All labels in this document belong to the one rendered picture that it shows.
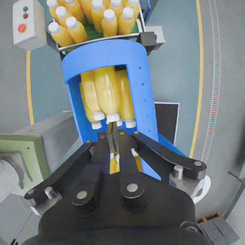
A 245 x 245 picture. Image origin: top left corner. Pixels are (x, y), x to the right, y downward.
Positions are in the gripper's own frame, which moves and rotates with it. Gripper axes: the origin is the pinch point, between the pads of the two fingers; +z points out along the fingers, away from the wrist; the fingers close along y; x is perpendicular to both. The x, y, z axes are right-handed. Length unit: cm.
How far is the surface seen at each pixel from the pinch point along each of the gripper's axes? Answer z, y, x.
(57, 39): 27.4, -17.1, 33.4
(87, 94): 19.2, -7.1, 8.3
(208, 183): 28, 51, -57
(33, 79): 132, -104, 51
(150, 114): 12.7, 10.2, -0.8
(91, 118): 25.1, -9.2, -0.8
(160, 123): 117, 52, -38
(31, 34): 21.9, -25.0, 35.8
